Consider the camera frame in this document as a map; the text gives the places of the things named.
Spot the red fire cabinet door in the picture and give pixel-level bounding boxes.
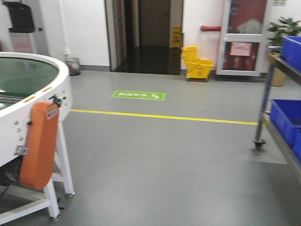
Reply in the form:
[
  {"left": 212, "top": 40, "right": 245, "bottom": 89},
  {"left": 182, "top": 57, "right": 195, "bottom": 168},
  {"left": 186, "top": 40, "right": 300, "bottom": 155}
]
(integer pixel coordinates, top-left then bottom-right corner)
[{"left": 216, "top": 0, "right": 272, "bottom": 77}]

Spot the potted plant by cabinet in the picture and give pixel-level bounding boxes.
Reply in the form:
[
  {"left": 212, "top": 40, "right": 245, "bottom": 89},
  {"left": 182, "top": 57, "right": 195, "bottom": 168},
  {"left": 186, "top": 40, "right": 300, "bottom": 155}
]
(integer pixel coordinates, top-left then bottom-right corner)
[{"left": 268, "top": 16, "right": 301, "bottom": 87}]

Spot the orange motor cover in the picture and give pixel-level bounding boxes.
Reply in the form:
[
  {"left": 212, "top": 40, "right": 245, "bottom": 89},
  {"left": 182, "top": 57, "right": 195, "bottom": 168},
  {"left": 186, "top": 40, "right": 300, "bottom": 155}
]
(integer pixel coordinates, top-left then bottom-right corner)
[{"left": 19, "top": 102, "right": 59, "bottom": 190}]

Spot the wire waste basket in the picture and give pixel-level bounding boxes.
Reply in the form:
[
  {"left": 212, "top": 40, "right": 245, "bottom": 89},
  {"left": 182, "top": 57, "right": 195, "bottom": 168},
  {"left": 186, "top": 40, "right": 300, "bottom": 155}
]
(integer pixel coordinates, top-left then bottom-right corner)
[{"left": 65, "top": 57, "right": 80, "bottom": 76}]

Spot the steel cart with wheels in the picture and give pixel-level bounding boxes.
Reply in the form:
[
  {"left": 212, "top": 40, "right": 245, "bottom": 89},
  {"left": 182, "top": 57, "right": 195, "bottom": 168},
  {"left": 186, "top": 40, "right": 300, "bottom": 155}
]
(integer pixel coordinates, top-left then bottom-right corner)
[{"left": 253, "top": 54, "right": 301, "bottom": 179}]

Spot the blue bin on cart top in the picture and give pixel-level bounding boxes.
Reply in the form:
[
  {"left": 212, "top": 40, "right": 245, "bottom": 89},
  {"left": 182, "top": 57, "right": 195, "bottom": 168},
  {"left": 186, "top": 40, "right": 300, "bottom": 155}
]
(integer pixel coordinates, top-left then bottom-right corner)
[{"left": 282, "top": 36, "right": 301, "bottom": 71}]

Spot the black water dispenser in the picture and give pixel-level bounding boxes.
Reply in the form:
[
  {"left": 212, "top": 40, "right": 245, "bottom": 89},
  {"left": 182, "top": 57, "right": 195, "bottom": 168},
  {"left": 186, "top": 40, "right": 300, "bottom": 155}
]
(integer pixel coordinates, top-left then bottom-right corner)
[{"left": 2, "top": 0, "right": 35, "bottom": 53}]

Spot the yellow mop bucket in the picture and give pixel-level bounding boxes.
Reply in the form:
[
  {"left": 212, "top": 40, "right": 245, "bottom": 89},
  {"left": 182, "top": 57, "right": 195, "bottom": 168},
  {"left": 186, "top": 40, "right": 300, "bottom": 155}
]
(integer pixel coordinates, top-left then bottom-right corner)
[{"left": 181, "top": 46, "right": 214, "bottom": 81}]

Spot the white round conveyor frame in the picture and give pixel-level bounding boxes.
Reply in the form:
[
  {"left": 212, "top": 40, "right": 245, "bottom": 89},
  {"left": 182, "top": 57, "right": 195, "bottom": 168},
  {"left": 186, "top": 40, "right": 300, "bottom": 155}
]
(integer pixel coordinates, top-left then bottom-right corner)
[{"left": 0, "top": 52, "right": 75, "bottom": 224}]

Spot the yellow wet floor sign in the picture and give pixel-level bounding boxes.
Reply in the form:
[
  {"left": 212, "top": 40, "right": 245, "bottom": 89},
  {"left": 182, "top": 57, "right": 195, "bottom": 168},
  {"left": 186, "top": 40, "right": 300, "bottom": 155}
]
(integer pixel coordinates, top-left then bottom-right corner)
[{"left": 171, "top": 25, "right": 182, "bottom": 48}]

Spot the blue bin on cart lower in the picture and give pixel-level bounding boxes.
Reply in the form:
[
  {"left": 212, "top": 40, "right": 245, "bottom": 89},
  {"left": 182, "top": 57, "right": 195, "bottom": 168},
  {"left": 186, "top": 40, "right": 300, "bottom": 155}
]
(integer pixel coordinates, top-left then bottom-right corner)
[{"left": 270, "top": 99, "right": 301, "bottom": 147}]

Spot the blue bin on cart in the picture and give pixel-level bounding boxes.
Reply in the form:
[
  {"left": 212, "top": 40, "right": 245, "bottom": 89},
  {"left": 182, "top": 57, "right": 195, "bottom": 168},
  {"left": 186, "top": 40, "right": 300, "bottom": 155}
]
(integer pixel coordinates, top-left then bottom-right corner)
[
  {"left": 282, "top": 36, "right": 301, "bottom": 71},
  {"left": 270, "top": 99, "right": 301, "bottom": 147}
]

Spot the green conveyor belt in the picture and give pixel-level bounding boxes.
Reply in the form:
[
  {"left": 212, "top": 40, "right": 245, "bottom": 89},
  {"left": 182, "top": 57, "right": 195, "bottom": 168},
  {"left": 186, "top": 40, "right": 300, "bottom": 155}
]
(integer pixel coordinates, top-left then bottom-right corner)
[{"left": 0, "top": 57, "right": 58, "bottom": 104}]

